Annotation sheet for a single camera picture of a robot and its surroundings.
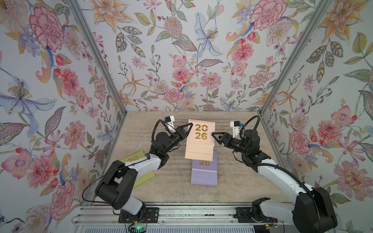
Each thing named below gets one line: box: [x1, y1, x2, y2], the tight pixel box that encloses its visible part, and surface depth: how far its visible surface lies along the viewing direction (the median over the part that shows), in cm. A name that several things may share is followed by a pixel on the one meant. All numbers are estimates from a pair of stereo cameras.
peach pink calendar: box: [184, 119, 216, 162], surface depth 78 cm
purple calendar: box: [190, 150, 219, 187], surface depth 87 cm
